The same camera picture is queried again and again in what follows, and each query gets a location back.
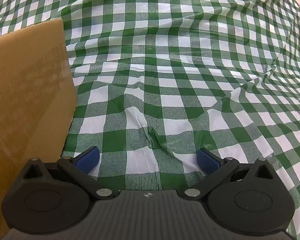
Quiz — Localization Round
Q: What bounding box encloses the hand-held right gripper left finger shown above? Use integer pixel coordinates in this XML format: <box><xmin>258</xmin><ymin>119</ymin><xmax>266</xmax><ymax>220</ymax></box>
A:
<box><xmin>21</xmin><ymin>146</ymin><xmax>119</xmax><ymax>200</ymax></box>

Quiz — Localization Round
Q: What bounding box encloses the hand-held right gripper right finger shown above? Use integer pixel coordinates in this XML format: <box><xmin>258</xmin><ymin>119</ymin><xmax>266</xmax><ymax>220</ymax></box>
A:
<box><xmin>181</xmin><ymin>148</ymin><xmax>277</xmax><ymax>200</ymax></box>

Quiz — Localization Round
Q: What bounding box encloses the brown cardboard box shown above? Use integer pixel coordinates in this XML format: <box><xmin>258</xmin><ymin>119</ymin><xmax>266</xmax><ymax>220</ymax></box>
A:
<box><xmin>0</xmin><ymin>19</ymin><xmax>77</xmax><ymax>240</ymax></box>

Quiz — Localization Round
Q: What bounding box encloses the green white checked cloth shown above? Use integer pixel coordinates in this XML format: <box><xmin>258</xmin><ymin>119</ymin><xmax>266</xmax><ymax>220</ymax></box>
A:
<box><xmin>0</xmin><ymin>0</ymin><xmax>300</xmax><ymax>235</ymax></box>

